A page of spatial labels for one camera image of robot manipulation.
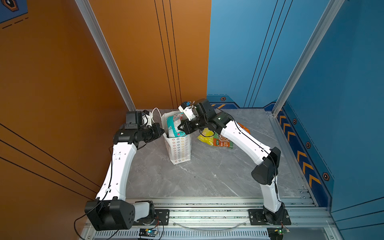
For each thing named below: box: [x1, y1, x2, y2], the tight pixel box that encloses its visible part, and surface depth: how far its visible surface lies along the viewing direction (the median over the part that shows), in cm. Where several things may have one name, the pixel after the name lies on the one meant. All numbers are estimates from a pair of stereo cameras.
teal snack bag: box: [166, 113, 186, 138], surface depth 77 cm
